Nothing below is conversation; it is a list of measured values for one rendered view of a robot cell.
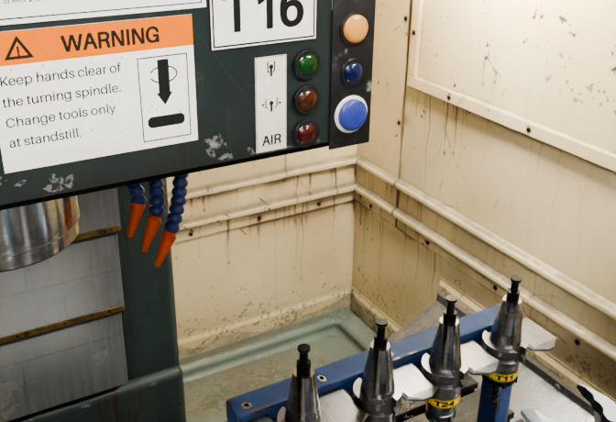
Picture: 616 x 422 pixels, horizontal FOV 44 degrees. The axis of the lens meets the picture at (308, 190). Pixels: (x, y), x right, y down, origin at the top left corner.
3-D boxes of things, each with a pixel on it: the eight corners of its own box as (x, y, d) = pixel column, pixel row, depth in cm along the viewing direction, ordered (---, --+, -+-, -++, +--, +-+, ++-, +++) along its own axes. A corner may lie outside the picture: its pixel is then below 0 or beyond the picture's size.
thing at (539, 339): (564, 346, 109) (565, 341, 109) (536, 357, 107) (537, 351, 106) (528, 321, 114) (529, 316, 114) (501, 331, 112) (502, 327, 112)
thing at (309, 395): (307, 400, 95) (307, 355, 92) (328, 420, 92) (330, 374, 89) (277, 414, 92) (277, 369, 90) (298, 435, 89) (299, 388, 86)
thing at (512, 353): (501, 335, 112) (503, 321, 111) (533, 357, 108) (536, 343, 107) (471, 349, 109) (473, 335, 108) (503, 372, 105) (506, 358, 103)
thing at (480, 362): (506, 369, 104) (507, 364, 104) (477, 381, 101) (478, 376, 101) (472, 342, 109) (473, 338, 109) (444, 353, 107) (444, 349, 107)
